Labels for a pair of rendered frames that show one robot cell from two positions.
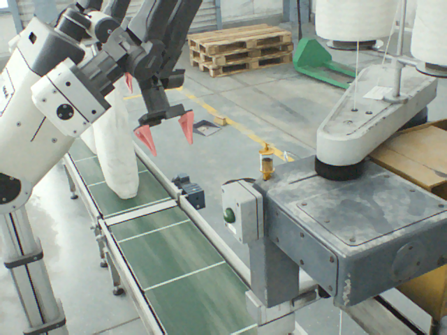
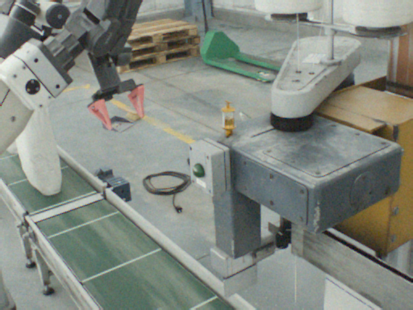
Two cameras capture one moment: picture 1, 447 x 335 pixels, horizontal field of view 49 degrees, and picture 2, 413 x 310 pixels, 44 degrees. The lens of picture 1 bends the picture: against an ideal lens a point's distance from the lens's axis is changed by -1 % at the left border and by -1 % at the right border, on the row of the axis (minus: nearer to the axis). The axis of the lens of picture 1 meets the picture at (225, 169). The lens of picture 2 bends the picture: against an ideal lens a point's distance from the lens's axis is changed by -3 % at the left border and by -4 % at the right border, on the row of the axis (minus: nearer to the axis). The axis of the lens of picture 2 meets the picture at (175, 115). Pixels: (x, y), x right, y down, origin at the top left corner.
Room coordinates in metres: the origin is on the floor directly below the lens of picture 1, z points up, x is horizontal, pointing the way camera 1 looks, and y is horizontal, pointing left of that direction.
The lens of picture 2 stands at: (-0.15, 0.14, 1.74)
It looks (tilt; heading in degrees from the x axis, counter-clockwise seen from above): 20 degrees down; 354
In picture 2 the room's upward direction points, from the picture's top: 5 degrees counter-clockwise
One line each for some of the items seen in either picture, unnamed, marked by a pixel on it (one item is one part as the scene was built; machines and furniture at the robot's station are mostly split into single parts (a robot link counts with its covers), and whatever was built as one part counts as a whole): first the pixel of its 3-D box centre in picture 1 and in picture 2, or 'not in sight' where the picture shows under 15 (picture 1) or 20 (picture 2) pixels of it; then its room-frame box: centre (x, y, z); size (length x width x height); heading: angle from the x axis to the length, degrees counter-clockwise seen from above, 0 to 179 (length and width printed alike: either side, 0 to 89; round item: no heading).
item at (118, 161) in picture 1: (111, 128); (31, 123); (2.70, 0.65, 0.74); 0.47 x 0.22 x 0.72; 22
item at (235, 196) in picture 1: (242, 211); (210, 166); (0.77, -0.03, 1.29); 0.08 x 0.05 x 0.09; 24
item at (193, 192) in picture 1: (184, 189); (108, 183); (2.61, 0.25, 0.35); 0.30 x 0.15 x 0.15; 24
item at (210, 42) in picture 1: (238, 38); (143, 33); (6.83, -0.31, 0.36); 1.20 x 0.82 x 0.14; 110
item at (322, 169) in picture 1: (339, 163); (291, 118); (0.81, -0.21, 1.35); 0.09 x 0.09 x 0.03
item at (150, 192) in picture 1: (96, 149); (11, 149); (3.36, 0.94, 0.34); 2.21 x 0.39 x 0.09; 24
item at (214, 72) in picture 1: (240, 58); (146, 53); (6.85, -0.32, 0.07); 1.20 x 0.82 x 0.14; 112
